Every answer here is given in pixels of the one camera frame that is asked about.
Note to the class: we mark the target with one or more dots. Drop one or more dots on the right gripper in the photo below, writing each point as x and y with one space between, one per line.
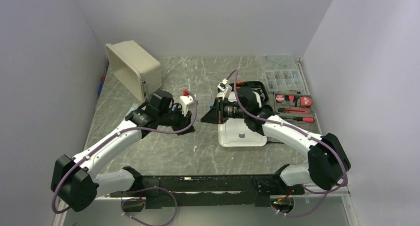
216 115

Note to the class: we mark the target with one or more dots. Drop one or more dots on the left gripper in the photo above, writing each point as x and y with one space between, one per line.
184 121

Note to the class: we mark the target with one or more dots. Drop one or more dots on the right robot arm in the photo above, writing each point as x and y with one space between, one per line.
327 163

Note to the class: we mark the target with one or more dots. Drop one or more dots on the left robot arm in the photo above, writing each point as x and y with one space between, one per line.
77 180

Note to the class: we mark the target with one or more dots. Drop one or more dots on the clear test tube rack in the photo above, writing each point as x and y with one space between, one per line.
205 103

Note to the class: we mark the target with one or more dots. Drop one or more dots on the white tray lid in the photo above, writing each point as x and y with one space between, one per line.
235 133

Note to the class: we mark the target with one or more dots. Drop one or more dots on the blue plastic bag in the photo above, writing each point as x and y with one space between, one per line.
135 107

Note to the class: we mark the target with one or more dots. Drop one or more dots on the black orange tool case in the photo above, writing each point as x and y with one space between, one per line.
256 86

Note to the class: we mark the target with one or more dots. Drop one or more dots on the beige plastic bin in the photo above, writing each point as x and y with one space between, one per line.
135 68

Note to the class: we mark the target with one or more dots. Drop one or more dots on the red utility knife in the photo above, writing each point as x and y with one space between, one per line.
293 110

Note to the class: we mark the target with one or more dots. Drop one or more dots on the clear compartment organizer box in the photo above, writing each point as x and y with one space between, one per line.
282 74

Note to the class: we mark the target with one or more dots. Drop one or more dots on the blue red pens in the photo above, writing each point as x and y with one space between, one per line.
100 87

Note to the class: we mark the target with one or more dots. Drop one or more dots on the grey tool tray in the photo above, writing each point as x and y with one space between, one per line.
282 100

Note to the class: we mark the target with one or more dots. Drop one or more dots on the red tape measure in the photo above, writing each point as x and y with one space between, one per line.
305 101

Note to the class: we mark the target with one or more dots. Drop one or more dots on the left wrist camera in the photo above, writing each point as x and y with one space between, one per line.
188 102

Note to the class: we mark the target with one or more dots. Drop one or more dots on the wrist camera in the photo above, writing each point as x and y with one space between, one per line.
225 88
188 102

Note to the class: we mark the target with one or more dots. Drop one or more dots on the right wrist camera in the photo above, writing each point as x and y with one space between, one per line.
225 88

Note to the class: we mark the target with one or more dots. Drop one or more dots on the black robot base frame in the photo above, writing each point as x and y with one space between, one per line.
160 191

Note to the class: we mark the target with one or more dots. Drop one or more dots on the red handled screwdriver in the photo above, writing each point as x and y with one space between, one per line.
304 119

